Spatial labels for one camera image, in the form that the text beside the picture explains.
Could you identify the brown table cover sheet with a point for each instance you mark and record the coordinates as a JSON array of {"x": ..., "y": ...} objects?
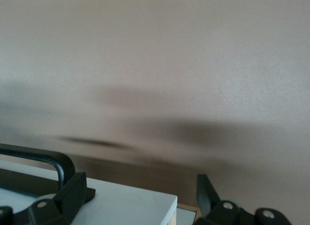
[{"x": 155, "y": 65}]

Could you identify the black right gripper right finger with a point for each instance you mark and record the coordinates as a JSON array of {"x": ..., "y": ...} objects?
[{"x": 218, "y": 210}]

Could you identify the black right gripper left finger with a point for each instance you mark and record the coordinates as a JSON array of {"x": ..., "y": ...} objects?
[{"x": 48, "y": 213}]

